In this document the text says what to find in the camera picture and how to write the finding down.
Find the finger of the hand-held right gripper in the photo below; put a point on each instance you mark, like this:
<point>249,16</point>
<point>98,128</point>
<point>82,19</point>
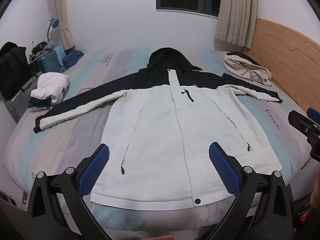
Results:
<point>313,113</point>
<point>300,123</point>

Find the wooden headboard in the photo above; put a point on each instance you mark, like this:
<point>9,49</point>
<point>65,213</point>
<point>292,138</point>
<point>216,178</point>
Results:
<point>287,62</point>

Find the blue desk lamp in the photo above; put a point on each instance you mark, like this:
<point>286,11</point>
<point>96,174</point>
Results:
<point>53,22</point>

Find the silver suitcase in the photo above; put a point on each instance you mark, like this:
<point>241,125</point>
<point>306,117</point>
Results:
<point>22,96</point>

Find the dark blue crumpled garment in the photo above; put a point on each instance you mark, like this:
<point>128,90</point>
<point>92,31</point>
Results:
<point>72,58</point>

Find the pile of dark clutter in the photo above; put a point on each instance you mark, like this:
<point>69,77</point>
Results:
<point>40,48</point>

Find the blue suitcase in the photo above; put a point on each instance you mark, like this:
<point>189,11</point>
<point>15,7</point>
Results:
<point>50,61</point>

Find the beige crumpled garment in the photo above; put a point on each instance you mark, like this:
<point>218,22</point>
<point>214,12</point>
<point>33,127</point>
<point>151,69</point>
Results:
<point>247,70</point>

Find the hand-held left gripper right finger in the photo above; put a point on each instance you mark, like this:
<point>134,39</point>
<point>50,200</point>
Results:
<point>223,168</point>

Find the beige curtain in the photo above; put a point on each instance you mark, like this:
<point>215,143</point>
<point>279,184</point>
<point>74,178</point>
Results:
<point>61,10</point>
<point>236,12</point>

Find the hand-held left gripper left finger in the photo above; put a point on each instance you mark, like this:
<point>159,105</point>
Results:
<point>93,170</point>

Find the black backpack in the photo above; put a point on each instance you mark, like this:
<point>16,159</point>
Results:
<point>13,67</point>

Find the white folded clothes pile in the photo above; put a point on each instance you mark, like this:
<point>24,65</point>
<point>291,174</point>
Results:
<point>51,86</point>

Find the white and black hooded jacket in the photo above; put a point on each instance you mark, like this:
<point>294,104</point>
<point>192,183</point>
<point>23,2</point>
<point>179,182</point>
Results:
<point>162,130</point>

